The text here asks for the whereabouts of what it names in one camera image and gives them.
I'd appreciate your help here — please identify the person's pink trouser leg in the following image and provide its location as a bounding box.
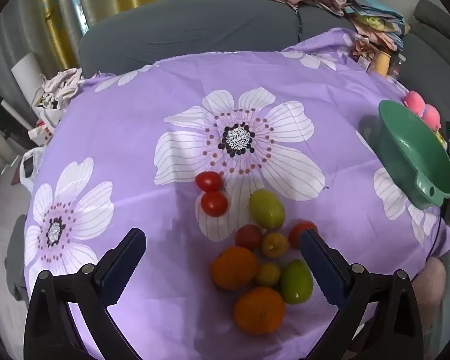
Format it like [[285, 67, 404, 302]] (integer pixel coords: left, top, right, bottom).
[[412, 257, 448, 340]]

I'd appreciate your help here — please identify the black cable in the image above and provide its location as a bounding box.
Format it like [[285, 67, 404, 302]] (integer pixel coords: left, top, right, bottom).
[[429, 214, 445, 259]]

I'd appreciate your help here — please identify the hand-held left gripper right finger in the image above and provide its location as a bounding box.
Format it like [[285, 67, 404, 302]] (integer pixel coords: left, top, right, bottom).
[[299, 229, 424, 360]]

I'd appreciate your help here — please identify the white clothes pile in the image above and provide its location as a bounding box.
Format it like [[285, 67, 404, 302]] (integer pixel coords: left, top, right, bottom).
[[41, 68, 85, 102]]

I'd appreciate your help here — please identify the clear jar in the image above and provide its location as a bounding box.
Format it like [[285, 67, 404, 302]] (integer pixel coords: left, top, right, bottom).
[[392, 54, 406, 79]]

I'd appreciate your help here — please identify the red and white box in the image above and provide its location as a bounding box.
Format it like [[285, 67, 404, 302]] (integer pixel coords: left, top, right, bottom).
[[28, 120, 55, 145]]

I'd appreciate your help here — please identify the green plastic bowl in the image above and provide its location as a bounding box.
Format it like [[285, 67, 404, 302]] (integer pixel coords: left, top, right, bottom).
[[378, 99, 450, 211]]

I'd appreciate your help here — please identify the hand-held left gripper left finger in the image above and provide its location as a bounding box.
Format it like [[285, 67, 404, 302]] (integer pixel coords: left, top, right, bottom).
[[23, 228, 148, 360]]

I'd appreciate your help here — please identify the orange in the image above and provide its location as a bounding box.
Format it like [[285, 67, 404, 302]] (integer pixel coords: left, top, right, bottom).
[[210, 246, 259, 290], [233, 286, 286, 335]]

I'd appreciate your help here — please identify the white cylinder appliance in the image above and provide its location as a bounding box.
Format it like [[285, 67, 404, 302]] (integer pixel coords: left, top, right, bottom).
[[11, 52, 42, 100]]

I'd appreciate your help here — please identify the red cherry tomato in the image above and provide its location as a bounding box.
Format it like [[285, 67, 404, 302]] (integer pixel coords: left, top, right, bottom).
[[195, 171, 224, 193], [288, 221, 319, 250], [200, 191, 229, 217], [235, 224, 264, 252]]

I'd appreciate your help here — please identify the stack of folded cloths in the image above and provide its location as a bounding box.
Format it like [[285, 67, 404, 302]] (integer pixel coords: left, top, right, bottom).
[[343, 0, 411, 51]]

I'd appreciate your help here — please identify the white plastic bag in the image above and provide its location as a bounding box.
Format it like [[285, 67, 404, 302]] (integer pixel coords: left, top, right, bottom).
[[19, 147, 46, 192], [32, 97, 66, 128]]

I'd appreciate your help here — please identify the small yellow plum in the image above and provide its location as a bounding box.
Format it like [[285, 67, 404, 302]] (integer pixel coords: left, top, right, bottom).
[[262, 232, 290, 259], [255, 262, 282, 287]]

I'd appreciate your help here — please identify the clear snack box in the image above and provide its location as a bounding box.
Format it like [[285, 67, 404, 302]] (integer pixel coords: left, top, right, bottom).
[[350, 35, 376, 70]]

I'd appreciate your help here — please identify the pink plush toy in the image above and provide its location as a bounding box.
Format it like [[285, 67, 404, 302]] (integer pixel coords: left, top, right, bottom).
[[403, 90, 442, 130]]

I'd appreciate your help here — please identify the yellow bottle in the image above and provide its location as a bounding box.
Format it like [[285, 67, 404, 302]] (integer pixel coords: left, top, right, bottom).
[[373, 50, 391, 76]]

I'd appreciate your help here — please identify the green jujube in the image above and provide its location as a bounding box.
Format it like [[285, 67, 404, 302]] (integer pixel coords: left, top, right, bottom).
[[279, 259, 314, 305], [248, 189, 286, 229]]

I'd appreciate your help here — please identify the purple floral cloth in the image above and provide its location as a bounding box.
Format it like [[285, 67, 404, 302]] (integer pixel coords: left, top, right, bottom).
[[24, 28, 450, 360]]

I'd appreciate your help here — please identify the grey sofa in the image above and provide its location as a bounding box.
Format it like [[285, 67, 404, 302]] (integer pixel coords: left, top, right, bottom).
[[79, 0, 450, 128]]

